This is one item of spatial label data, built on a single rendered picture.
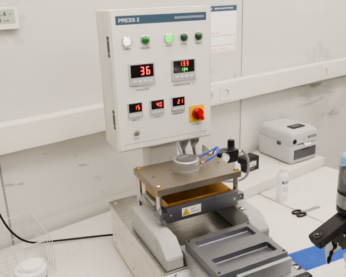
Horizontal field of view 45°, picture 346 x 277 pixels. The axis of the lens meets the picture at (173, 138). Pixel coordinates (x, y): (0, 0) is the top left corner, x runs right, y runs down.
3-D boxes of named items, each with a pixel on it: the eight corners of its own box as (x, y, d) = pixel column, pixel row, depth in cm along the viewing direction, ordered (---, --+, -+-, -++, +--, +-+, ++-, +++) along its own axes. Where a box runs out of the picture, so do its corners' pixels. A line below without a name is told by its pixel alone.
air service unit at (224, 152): (204, 182, 148) (204, 142, 143) (238, 173, 154) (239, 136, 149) (211, 187, 143) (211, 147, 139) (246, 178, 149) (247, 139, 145)
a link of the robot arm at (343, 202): (351, 200, 108) (329, 188, 116) (349, 216, 110) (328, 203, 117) (373, 194, 111) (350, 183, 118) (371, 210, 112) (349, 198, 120)
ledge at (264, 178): (157, 193, 191) (157, 184, 190) (278, 150, 238) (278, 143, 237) (200, 217, 168) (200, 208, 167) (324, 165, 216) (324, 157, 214)
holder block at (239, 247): (185, 249, 109) (184, 240, 109) (247, 229, 117) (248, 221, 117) (218, 284, 95) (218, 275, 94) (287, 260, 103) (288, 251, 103)
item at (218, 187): (145, 193, 130) (143, 165, 127) (206, 178, 139) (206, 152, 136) (168, 217, 115) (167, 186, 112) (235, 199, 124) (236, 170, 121)
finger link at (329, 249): (340, 260, 126) (351, 241, 120) (325, 265, 124) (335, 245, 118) (334, 251, 128) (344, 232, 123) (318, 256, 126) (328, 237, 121)
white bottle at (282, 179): (273, 199, 181) (274, 169, 176) (278, 195, 185) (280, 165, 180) (284, 203, 178) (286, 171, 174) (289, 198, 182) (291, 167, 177)
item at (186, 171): (128, 187, 135) (125, 149, 131) (210, 169, 147) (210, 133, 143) (158, 221, 114) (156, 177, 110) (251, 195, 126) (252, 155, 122)
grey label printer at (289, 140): (256, 152, 224) (257, 121, 219) (283, 144, 234) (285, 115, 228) (291, 166, 204) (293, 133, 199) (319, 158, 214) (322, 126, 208)
